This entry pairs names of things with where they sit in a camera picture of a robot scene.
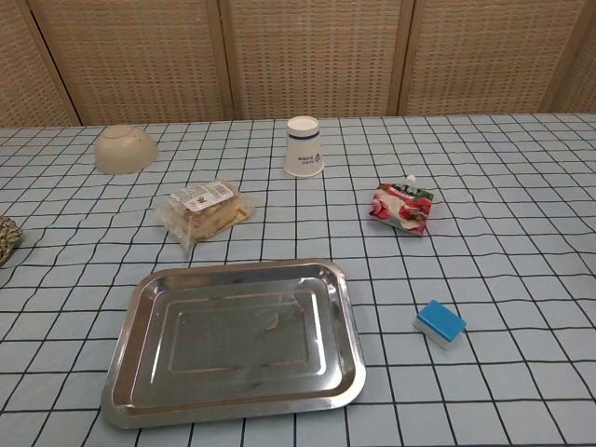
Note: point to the blue and white sponge block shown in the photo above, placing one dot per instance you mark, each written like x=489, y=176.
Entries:
x=440, y=322

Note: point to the woven bamboo screen panel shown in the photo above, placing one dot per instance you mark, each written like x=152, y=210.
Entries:
x=23, y=74
x=312, y=56
x=582, y=79
x=484, y=56
x=135, y=60

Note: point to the upturned white paper cup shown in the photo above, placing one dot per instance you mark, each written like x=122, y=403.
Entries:
x=303, y=150

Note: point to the upturned beige ceramic bowl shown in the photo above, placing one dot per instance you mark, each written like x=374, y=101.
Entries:
x=125, y=151

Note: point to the blue checked tablecloth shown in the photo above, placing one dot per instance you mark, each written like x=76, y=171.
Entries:
x=489, y=279

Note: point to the plastic-wrapped bread slice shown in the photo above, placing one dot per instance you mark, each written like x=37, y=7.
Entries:
x=207, y=212

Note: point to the red spouted drink pouch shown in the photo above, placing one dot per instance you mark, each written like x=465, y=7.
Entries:
x=403, y=207

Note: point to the rectangular metal tray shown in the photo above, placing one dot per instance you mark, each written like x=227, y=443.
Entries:
x=233, y=342

